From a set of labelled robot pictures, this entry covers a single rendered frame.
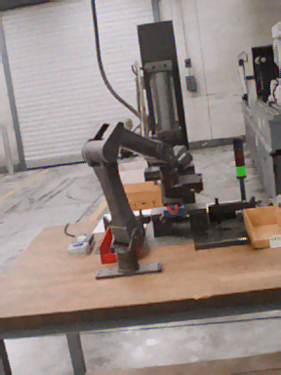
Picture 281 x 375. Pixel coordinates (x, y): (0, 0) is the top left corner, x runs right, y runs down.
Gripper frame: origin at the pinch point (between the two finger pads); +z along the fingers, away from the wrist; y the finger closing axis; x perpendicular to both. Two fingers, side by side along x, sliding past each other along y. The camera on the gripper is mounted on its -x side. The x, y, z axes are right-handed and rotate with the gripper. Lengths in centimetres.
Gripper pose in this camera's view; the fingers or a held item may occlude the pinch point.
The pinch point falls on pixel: (173, 211)
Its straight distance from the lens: 196.1
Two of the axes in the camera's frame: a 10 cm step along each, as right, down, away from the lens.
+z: 1.1, 7.0, 7.1
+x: -9.9, 1.0, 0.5
